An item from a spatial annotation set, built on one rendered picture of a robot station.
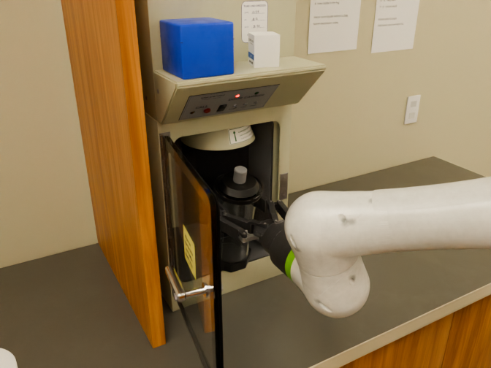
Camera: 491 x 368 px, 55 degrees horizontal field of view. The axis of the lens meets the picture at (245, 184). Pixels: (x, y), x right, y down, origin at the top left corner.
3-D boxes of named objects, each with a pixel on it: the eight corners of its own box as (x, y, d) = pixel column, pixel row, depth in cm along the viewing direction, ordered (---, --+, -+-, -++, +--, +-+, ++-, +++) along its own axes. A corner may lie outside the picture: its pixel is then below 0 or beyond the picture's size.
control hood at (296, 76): (155, 122, 92) (151, 70, 88) (293, 101, 107) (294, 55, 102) (177, 139, 83) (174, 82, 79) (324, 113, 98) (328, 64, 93)
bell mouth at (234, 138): (169, 133, 115) (167, 111, 113) (233, 122, 123) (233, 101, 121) (199, 156, 101) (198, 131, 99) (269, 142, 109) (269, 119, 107)
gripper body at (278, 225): (307, 222, 91) (280, 203, 98) (269, 233, 87) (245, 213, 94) (305, 255, 94) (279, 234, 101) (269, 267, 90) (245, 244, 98)
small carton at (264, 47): (248, 63, 94) (248, 31, 92) (272, 62, 95) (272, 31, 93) (253, 68, 90) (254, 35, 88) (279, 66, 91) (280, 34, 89)
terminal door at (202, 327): (178, 297, 109) (166, 133, 92) (221, 399, 83) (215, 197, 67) (174, 298, 109) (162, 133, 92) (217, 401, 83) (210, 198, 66)
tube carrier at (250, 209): (201, 245, 118) (206, 176, 106) (239, 234, 123) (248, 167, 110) (219, 275, 111) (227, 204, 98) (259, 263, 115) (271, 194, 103)
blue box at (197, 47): (162, 70, 88) (158, 19, 84) (210, 65, 93) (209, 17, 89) (183, 80, 80) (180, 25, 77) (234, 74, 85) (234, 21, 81)
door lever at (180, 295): (193, 269, 86) (192, 257, 85) (208, 300, 78) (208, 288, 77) (164, 275, 84) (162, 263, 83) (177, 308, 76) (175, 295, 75)
